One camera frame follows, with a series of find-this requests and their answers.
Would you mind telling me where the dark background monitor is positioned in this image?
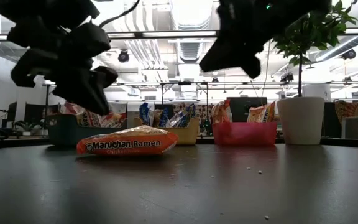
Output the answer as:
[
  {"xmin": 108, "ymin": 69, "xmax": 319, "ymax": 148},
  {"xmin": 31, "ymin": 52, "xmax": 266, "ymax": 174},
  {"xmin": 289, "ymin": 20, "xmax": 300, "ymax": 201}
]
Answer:
[{"xmin": 231, "ymin": 96, "xmax": 269, "ymax": 123}]

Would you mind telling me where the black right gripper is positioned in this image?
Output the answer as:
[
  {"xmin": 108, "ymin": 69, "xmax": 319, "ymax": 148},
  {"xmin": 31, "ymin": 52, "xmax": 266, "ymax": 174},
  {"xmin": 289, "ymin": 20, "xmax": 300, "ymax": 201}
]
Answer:
[{"xmin": 198, "ymin": 0, "xmax": 291, "ymax": 80}]

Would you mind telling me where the grey cylindrical cup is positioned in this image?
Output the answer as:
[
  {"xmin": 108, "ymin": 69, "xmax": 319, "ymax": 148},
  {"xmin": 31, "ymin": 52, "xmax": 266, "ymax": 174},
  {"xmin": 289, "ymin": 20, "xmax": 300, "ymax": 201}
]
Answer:
[{"xmin": 277, "ymin": 96, "xmax": 326, "ymax": 146}]

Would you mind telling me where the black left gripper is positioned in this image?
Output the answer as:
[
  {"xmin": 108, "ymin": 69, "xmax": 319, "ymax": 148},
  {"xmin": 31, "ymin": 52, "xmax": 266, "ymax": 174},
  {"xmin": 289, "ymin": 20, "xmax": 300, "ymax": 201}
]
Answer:
[{"xmin": 7, "ymin": 19, "xmax": 119, "ymax": 116}]

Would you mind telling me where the black ceiling spotlight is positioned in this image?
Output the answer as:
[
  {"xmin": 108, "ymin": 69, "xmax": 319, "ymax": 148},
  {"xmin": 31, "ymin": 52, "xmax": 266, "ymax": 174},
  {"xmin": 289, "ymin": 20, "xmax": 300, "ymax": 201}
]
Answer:
[
  {"xmin": 117, "ymin": 49, "xmax": 131, "ymax": 64},
  {"xmin": 341, "ymin": 49, "xmax": 357, "ymax": 60},
  {"xmin": 280, "ymin": 72, "xmax": 295, "ymax": 83}
]

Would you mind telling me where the orange chicken ramen packet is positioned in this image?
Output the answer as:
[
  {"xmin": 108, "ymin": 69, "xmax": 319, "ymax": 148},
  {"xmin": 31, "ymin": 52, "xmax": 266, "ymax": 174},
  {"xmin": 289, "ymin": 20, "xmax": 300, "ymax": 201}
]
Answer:
[
  {"xmin": 75, "ymin": 124, "xmax": 179, "ymax": 157},
  {"xmin": 211, "ymin": 98, "xmax": 233, "ymax": 124},
  {"xmin": 246, "ymin": 100, "xmax": 277, "ymax": 123}
]

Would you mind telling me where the black table mat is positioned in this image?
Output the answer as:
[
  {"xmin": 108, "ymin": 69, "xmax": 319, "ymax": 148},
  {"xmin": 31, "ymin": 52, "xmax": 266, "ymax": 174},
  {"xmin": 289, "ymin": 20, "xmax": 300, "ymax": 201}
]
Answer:
[{"xmin": 0, "ymin": 138, "xmax": 358, "ymax": 224}]

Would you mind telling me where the white cylindrical column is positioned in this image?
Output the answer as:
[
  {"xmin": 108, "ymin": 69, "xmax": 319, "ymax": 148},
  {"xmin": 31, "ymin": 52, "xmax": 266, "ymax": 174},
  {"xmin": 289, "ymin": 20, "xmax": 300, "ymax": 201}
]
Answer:
[{"xmin": 302, "ymin": 83, "xmax": 332, "ymax": 102}]

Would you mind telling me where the yellow plastic bin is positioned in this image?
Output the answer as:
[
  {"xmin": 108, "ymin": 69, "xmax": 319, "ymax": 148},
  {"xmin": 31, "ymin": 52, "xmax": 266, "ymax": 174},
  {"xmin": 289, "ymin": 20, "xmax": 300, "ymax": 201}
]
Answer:
[{"xmin": 133, "ymin": 117, "xmax": 201, "ymax": 146}]

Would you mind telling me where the red plastic bin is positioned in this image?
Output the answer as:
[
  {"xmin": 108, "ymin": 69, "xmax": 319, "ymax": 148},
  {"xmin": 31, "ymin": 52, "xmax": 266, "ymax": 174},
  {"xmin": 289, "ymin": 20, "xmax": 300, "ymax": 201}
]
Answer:
[{"xmin": 211, "ymin": 121, "xmax": 278, "ymax": 147}]

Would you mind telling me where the blue plastic bin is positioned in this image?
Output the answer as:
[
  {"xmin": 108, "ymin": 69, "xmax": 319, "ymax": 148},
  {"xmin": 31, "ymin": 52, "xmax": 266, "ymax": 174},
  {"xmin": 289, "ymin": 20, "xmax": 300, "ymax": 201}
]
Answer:
[{"xmin": 46, "ymin": 113, "xmax": 127, "ymax": 147}]

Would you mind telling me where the green leafy plant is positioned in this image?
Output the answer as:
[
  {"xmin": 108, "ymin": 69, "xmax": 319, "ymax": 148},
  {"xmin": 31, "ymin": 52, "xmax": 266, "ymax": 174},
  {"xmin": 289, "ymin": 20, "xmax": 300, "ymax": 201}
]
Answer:
[{"xmin": 272, "ymin": 0, "xmax": 358, "ymax": 98}]

